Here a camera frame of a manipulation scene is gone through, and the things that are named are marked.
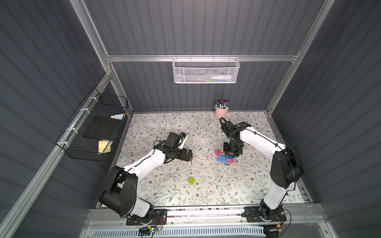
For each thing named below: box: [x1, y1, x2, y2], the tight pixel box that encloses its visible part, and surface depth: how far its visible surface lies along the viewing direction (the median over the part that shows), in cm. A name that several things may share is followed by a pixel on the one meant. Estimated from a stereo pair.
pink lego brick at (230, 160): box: [226, 158, 235, 164], surface depth 88 cm
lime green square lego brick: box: [188, 177, 196, 185], surface depth 86 cm
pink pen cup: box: [214, 106, 229, 119], surface depth 114 cm
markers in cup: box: [213, 99, 229, 110], surface depth 111 cm
